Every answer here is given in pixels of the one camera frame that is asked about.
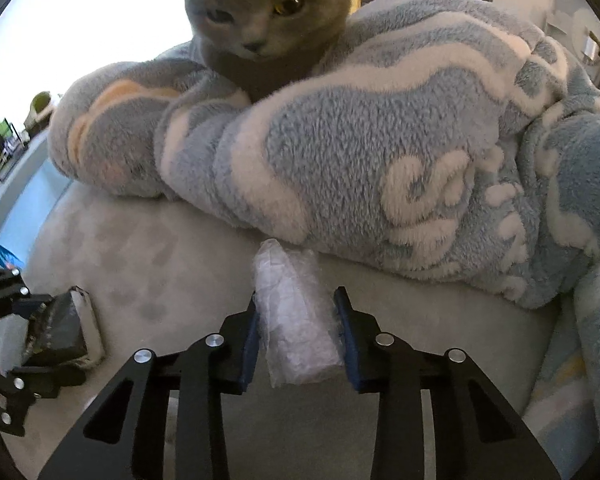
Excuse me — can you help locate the blue white patterned fleece blanket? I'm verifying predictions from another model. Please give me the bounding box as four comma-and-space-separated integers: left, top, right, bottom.
47, 0, 600, 461

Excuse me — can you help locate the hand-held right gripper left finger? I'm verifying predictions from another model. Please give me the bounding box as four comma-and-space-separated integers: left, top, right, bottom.
37, 291, 261, 480

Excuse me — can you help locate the round wall mirror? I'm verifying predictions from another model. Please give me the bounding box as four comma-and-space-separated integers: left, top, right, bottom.
570, 7, 600, 68

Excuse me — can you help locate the grey cat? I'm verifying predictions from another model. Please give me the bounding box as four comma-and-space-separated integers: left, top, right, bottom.
172, 0, 356, 103

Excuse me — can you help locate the pale blue table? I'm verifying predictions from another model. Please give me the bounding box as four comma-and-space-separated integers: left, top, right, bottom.
0, 130, 76, 271

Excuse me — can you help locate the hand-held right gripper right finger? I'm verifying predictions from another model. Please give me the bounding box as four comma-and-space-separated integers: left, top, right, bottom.
333, 286, 561, 480

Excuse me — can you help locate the black snack packet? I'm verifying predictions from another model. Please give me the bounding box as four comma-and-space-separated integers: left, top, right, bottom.
22, 286, 106, 368

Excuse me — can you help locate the green fluffy slipper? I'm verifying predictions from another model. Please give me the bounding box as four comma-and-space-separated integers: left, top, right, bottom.
24, 91, 63, 133

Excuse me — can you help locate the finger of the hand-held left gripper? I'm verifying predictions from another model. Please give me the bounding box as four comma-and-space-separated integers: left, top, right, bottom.
0, 267, 54, 329
0, 360, 88, 437

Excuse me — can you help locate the clear plastic wrapper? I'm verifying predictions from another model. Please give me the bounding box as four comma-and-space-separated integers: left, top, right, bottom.
252, 239, 346, 388

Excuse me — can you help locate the pale bed cover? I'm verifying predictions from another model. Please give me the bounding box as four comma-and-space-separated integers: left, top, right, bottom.
10, 180, 581, 480

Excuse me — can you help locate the blue printed bag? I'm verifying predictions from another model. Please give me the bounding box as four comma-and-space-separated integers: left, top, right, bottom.
0, 242, 26, 271

